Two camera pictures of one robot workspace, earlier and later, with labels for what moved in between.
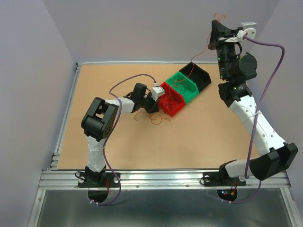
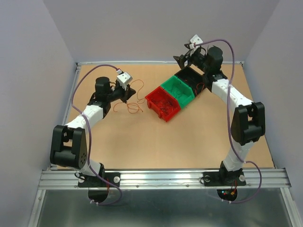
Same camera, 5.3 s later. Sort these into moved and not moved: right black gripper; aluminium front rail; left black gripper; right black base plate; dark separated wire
Moved: right black gripper; dark separated wire; left black gripper
Not moved: right black base plate; aluminium front rail
